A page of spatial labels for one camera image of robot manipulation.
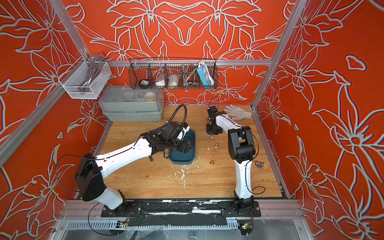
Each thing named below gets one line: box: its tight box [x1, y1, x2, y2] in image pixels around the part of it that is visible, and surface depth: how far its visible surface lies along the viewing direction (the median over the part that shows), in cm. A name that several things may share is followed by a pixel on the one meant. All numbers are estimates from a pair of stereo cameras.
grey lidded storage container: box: [98, 85, 165, 122], surface depth 103 cm
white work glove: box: [223, 104, 252, 121], surface depth 119 cm
